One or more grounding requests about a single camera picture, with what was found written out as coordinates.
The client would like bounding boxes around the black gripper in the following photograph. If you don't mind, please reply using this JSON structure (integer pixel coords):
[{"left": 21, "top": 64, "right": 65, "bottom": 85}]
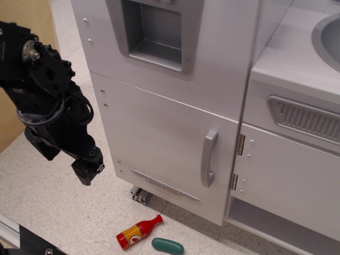
[{"left": 24, "top": 102, "right": 106, "bottom": 186}]

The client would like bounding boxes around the white fridge door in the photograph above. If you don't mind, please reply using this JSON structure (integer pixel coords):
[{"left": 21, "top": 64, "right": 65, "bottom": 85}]
[{"left": 90, "top": 73, "right": 239, "bottom": 225}]

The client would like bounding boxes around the silver fridge door handle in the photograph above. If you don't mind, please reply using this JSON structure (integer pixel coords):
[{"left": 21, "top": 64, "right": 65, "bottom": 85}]
[{"left": 200, "top": 129, "right": 218, "bottom": 188}]

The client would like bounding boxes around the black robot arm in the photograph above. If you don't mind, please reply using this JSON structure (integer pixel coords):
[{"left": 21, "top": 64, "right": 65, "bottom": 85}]
[{"left": 1, "top": 22, "right": 105, "bottom": 186}]

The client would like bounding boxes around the white toy fridge cabinet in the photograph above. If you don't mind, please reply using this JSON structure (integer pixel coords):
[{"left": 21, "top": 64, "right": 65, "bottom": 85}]
[{"left": 72, "top": 1, "right": 261, "bottom": 224}]

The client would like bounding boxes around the aluminium extrusion foot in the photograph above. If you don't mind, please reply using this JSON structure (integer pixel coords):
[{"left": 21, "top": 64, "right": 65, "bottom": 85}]
[{"left": 130, "top": 185, "right": 152, "bottom": 206}]

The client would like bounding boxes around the red toy sauce bottle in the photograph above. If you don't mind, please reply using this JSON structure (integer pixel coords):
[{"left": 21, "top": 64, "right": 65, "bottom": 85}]
[{"left": 116, "top": 215, "right": 163, "bottom": 250}]

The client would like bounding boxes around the green toy pickle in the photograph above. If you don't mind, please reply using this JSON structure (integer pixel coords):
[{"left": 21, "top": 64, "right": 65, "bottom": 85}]
[{"left": 151, "top": 238, "right": 184, "bottom": 254}]

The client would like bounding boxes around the lower brass cabinet hinge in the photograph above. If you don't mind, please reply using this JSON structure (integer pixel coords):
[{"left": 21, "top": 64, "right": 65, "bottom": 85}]
[{"left": 231, "top": 174, "right": 238, "bottom": 190}]

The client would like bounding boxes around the brass cabinet hinge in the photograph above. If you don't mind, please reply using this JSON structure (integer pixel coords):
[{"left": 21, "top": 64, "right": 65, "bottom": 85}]
[
  {"left": 231, "top": 174, "right": 238, "bottom": 190},
  {"left": 237, "top": 134, "right": 245, "bottom": 156}
]

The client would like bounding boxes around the upper brass cabinet hinge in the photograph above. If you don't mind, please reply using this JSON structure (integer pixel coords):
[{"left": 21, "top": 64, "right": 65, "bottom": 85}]
[{"left": 237, "top": 134, "right": 245, "bottom": 156}]

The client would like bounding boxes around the silver ice dispenser recess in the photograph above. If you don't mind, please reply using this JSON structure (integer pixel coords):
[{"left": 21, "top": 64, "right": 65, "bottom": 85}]
[{"left": 106, "top": 1, "right": 204, "bottom": 74}]

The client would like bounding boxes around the wooden panel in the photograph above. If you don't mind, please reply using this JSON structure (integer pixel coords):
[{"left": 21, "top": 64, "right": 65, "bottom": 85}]
[{"left": 0, "top": 0, "right": 61, "bottom": 154}]

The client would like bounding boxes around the white toy kitchen counter unit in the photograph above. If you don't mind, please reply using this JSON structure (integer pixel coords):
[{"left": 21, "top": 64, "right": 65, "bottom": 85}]
[{"left": 226, "top": 1, "right": 339, "bottom": 254}]

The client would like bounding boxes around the white cabinet door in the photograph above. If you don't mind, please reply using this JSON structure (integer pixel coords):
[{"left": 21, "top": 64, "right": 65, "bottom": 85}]
[{"left": 231, "top": 124, "right": 339, "bottom": 240}]

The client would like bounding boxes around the silver vent panel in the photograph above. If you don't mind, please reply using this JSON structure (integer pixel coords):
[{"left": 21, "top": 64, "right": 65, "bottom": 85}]
[{"left": 267, "top": 95, "right": 339, "bottom": 145}]

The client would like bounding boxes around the silver toy sink basin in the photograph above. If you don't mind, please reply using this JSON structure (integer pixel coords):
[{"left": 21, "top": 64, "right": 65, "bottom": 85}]
[{"left": 311, "top": 13, "right": 339, "bottom": 72}]

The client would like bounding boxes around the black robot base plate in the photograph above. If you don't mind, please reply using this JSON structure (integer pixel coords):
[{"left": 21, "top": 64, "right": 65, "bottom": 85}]
[{"left": 19, "top": 225, "right": 66, "bottom": 255}]

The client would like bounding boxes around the aluminium rail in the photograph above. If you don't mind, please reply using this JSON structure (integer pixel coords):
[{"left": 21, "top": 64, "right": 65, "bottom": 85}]
[{"left": 1, "top": 214, "right": 20, "bottom": 249}]

